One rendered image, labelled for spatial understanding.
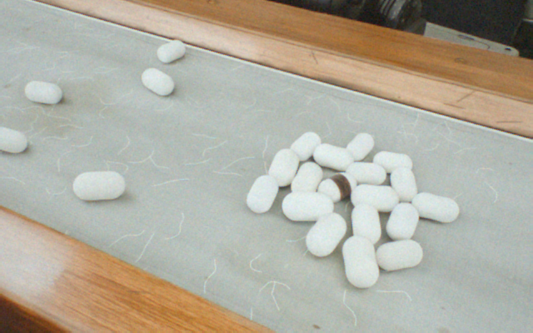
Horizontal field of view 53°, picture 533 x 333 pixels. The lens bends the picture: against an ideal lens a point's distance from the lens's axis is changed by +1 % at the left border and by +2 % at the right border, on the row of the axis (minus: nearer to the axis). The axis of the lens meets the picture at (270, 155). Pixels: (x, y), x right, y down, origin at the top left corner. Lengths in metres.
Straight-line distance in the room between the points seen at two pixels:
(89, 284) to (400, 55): 0.39
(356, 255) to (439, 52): 0.31
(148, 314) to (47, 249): 0.09
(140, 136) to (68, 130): 0.07
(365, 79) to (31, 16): 0.42
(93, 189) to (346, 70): 0.29
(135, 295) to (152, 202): 0.11
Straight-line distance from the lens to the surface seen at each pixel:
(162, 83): 0.53
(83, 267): 0.35
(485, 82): 0.56
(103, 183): 0.41
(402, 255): 0.37
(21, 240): 0.38
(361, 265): 0.35
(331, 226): 0.37
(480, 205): 0.45
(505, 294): 0.39
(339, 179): 0.41
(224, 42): 0.61
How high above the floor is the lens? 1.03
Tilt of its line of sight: 39 degrees down
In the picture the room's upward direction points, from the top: 2 degrees clockwise
